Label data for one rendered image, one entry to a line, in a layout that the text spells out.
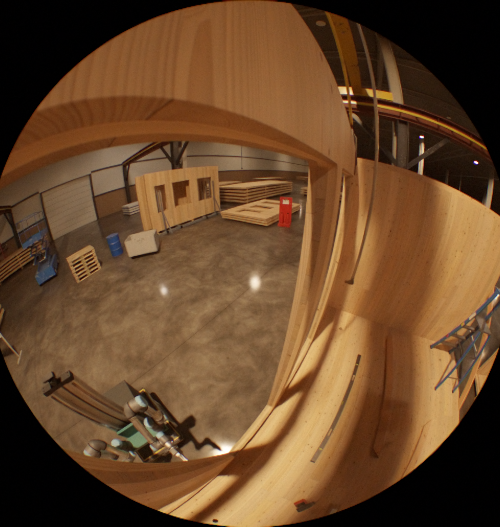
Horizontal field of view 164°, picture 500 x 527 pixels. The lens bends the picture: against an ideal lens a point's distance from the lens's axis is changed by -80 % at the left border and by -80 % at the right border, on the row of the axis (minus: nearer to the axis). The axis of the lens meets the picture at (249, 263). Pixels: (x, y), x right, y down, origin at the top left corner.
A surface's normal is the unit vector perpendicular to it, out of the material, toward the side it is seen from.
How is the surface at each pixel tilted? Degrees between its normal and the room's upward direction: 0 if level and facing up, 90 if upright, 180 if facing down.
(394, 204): 90
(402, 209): 90
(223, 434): 0
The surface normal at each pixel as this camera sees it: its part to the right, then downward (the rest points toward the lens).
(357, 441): -0.01, -0.86
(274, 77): 0.82, 0.28
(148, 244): 0.37, 0.47
